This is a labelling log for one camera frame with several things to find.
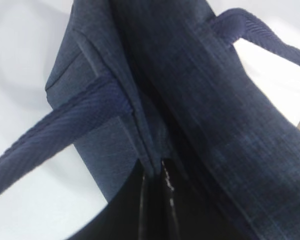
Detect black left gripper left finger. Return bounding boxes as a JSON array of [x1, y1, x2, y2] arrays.
[[64, 158, 156, 240]]

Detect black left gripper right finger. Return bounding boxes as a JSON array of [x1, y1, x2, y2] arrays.
[[161, 158, 240, 240]]

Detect dark navy lunch bag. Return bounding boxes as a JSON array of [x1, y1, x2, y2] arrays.
[[0, 0, 300, 240]]

